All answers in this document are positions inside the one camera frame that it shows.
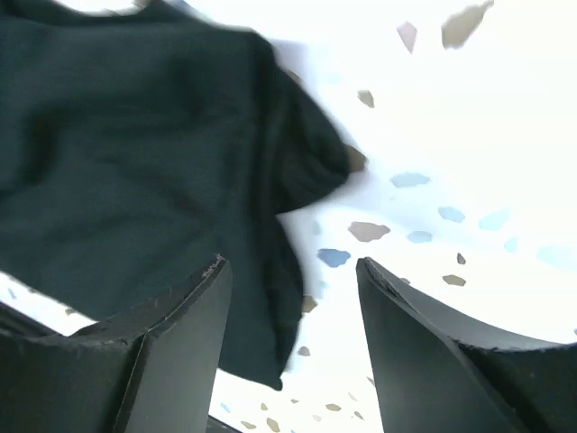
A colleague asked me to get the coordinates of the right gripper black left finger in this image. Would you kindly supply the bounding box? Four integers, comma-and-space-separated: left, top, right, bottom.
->
1, 257, 232, 432

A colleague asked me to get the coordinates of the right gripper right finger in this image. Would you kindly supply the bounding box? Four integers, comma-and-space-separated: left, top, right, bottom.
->
356, 257, 576, 433

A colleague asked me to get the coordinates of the black t-shirt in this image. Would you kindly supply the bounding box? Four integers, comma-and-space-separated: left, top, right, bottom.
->
1, 1, 350, 390

